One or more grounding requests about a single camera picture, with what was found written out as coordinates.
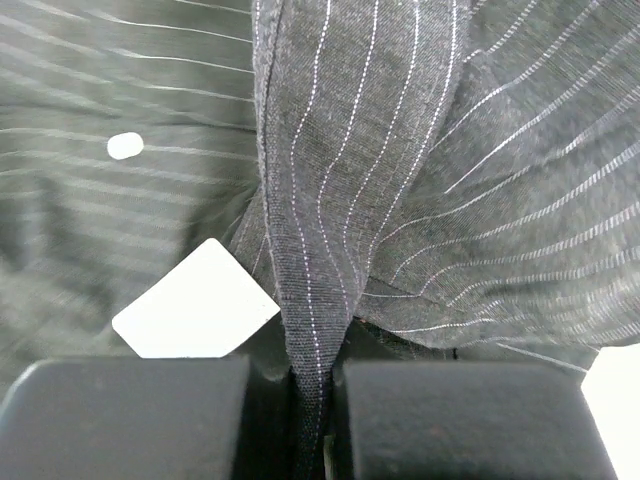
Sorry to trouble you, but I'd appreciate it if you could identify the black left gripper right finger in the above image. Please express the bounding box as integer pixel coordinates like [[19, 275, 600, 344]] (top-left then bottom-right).
[[339, 361, 616, 479]]

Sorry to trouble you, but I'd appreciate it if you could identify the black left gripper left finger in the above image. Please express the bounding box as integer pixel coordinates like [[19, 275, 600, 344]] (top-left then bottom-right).
[[1, 358, 250, 479]]

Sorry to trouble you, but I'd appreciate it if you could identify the black pinstriped shirt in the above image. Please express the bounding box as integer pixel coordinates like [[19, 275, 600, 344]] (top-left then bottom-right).
[[1, 1, 639, 479]]

